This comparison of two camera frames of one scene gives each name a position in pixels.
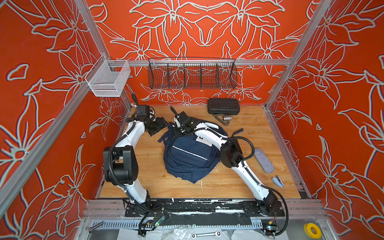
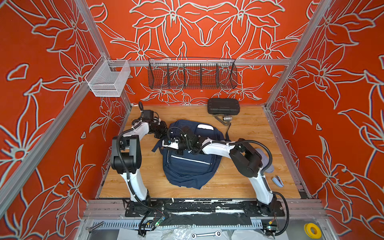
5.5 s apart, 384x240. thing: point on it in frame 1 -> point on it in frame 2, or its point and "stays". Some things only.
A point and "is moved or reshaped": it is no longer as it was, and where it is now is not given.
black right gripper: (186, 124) -> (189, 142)
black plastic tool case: (223, 106) stays
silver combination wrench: (217, 233) stays
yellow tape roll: (312, 230) stays
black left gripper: (160, 124) -> (164, 129)
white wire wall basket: (107, 78) stays
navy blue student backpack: (190, 156) is moved or reshaped
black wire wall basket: (187, 73) stays
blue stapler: (277, 180) stays
